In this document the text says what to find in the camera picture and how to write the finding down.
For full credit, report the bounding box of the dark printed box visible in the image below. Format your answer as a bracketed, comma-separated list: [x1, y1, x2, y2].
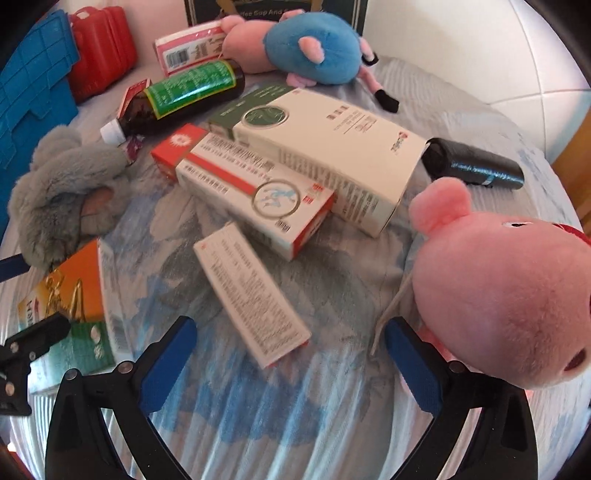
[184, 0, 369, 37]

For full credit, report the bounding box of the red box with sun logo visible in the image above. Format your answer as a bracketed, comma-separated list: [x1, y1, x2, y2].
[151, 123, 209, 184]

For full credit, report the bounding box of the brown bottle with green label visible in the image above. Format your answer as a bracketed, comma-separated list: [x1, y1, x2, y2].
[100, 59, 247, 145]

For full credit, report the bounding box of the grey plush toy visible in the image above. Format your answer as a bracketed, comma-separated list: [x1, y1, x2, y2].
[9, 126, 134, 280]

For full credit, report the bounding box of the wooden headboard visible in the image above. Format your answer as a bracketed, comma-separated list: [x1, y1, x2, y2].
[551, 124, 591, 195]

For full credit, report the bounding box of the slim white medicine box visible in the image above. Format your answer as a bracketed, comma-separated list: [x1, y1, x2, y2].
[193, 222, 311, 370]

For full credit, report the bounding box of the black garbage bag roll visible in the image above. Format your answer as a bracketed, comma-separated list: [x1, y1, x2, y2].
[421, 137, 526, 189]

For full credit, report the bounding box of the blue white printed blanket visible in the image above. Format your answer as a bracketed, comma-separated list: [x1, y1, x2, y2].
[0, 55, 591, 480]

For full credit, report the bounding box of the blue pig plush toy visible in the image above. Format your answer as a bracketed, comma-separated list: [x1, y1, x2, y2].
[221, 10, 400, 114]

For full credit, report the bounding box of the pink pig plush toy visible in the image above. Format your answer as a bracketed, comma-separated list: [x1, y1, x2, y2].
[369, 176, 591, 398]

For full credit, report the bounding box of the orange green box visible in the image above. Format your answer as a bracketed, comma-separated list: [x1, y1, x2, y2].
[17, 239, 136, 395]

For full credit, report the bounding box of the pink tissue pack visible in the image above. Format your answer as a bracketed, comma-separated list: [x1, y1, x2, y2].
[154, 24, 228, 77]

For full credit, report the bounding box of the dark green box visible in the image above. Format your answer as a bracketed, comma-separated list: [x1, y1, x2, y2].
[207, 84, 298, 139]

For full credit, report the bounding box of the large white medicine box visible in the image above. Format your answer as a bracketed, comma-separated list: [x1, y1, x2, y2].
[232, 88, 428, 239]

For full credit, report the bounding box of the red purple packet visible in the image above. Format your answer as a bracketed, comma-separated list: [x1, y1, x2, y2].
[117, 79, 153, 164]

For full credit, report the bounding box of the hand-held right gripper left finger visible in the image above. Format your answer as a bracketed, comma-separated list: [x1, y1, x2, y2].
[45, 315, 199, 480]

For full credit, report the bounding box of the red ring handle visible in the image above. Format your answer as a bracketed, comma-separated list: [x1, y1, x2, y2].
[68, 6, 139, 104]

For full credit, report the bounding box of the white red medicine box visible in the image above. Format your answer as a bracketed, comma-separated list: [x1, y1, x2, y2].
[175, 134, 336, 262]

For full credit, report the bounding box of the blue plastic storage crate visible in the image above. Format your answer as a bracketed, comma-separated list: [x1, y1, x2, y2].
[0, 9, 81, 183]

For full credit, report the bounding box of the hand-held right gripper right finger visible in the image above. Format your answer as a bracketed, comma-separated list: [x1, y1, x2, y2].
[384, 316, 540, 480]

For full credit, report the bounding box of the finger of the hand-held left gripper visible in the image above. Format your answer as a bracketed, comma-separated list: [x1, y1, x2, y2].
[0, 254, 25, 283]
[0, 314, 72, 367]

